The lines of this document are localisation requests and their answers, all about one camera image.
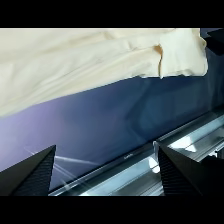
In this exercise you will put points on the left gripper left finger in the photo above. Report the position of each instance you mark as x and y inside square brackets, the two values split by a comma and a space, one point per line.
[30, 176]

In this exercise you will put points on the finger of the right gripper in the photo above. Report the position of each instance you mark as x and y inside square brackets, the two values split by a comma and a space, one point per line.
[217, 40]

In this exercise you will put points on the cream shirt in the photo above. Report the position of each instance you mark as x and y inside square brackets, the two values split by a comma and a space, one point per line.
[83, 56]

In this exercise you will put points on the silver frame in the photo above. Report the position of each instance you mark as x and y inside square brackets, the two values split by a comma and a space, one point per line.
[133, 180]

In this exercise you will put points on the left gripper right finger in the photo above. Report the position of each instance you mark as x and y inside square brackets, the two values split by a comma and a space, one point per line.
[186, 176]

